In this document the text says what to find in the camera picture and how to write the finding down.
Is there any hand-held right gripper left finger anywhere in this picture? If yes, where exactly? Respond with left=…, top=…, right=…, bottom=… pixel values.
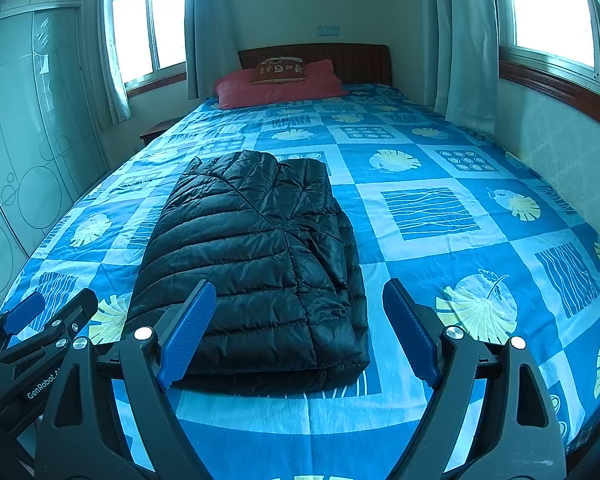
left=32, top=280, right=217, bottom=480

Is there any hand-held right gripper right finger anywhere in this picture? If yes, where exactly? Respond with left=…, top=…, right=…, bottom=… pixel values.
left=382, top=277, right=567, bottom=480

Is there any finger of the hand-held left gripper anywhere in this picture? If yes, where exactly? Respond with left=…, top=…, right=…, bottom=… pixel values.
left=0, top=287, right=99, bottom=368
left=0, top=291, right=47, bottom=338

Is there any black quilted down jacket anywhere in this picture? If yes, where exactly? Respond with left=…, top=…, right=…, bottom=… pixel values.
left=121, top=150, right=371, bottom=398

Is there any blue patterned bed sheet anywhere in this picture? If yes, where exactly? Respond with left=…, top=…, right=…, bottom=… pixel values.
left=0, top=82, right=600, bottom=480

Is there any glass door wardrobe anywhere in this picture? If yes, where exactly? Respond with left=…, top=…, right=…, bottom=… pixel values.
left=0, top=0, right=111, bottom=321

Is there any brown wooden nightstand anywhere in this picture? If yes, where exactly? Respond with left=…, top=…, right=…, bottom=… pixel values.
left=139, top=117, right=183, bottom=147

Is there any red pillow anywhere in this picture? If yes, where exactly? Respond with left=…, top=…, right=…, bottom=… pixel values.
left=214, top=59, right=351, bottom=111

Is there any short white curtain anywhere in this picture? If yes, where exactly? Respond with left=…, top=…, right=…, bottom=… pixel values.
left=82, top=0, right=132, bottom=123

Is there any wooden headboard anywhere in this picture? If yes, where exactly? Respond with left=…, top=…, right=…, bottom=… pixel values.
left=238, top=43, right=393, bottom=86

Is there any brown printed cushion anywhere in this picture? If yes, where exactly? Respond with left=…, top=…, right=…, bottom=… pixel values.
left=250, top=56, right=308, bottom=85

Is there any long white curtain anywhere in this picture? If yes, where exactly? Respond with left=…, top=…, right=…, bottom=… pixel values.
left=420, top=0, right=501, bottom=136

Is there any long grey curtain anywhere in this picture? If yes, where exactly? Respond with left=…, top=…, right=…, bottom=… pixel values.
left=184, top=0, right=241, bottom=101

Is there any wide window with brown sill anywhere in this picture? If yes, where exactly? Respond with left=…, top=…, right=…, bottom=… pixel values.
left=487, top=0, right=600, bottom=136

